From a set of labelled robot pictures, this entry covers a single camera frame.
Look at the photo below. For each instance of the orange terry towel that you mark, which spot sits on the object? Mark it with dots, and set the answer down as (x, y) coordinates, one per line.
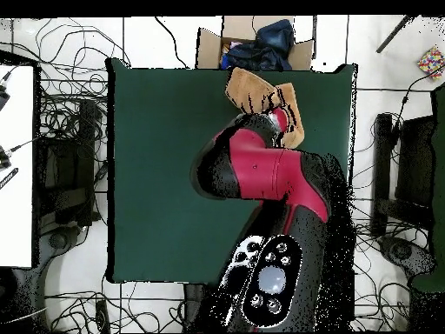
(250, 90)

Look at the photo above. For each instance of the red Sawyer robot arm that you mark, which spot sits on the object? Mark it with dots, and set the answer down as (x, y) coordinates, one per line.
(271, 170)

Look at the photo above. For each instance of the multicoloured patterned item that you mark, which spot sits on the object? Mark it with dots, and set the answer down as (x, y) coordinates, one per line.
(431, 62)

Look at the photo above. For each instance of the dark blue clothing pile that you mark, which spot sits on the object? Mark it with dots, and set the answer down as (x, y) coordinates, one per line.
(267, 45)

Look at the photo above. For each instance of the brown cardboard box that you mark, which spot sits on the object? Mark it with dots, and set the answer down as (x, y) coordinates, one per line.
(208, 48)

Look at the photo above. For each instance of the black equipment rack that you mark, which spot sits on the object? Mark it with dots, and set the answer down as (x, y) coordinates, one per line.
(66, 167)
(413, 160)

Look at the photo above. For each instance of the black metal bar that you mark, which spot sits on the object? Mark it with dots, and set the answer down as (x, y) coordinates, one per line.
(394, 34)

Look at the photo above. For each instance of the dark green table cloth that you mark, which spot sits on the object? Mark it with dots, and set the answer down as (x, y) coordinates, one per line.
(156, 208)

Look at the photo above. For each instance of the green covered side table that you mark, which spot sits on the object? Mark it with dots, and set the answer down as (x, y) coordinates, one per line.
(439, 208)

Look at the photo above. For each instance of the black stand foot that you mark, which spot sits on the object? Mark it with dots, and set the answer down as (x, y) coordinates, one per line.
(403, 255)
(57, 240)

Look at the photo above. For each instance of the black power strip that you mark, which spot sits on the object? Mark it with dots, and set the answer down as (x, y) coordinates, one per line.
(102, 315)

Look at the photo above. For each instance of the white side table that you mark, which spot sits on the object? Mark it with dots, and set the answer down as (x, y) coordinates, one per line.
(17, 174)

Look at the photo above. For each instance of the black slotted bar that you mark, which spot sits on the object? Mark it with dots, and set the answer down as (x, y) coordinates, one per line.
(8, 178)

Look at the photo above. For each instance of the black device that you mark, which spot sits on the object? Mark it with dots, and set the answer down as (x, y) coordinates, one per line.
(2, 95)
(4, 158)

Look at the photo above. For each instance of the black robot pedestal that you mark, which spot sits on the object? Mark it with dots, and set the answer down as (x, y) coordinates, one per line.
(194, 306)

